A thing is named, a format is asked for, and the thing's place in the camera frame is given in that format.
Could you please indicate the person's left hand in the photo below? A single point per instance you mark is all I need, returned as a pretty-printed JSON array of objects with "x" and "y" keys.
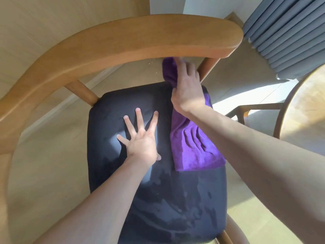
[{"x": 142, "y": 146}]

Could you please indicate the person's right hand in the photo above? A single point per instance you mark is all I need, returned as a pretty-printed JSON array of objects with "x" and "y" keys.
[{"x": 188, "y": 91}]

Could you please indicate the purple microfibre cloth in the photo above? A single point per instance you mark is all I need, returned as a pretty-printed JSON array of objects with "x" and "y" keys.
[{"x": 193, "y": 144}]

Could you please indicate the wooden chair with black seat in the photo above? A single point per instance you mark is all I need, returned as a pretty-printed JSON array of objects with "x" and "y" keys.
[{"x": 127, "y": 45}]

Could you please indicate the person's right forearm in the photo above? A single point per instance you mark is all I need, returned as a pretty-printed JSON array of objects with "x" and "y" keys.
[{"x": 266, "y": 155}]

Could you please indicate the person's left forearm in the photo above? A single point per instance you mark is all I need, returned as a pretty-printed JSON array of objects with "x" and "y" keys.
[{"x": 96, "y": 208}]

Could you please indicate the grey pleated curtain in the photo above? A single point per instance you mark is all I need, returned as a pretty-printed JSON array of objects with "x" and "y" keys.
[{"x": 284, "y": 35}]

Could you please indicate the round wooden table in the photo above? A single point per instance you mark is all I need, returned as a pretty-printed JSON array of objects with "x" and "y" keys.
[{"x": 304, "y": 111}]

